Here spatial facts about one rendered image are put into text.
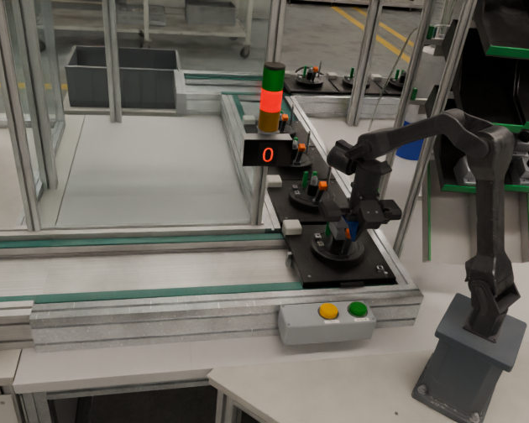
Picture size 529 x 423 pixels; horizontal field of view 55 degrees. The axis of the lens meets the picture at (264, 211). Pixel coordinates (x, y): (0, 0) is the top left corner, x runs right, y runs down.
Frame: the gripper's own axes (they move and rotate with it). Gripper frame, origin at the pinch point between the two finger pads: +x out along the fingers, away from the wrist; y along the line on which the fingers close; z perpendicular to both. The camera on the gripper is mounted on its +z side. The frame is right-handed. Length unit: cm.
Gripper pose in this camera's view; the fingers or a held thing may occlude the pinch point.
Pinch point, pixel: (355, 228)
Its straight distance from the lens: 121.9
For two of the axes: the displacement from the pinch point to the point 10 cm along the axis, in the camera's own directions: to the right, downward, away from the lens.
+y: 9.8, -0.2, 2.1
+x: -0.9, 8.5, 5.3
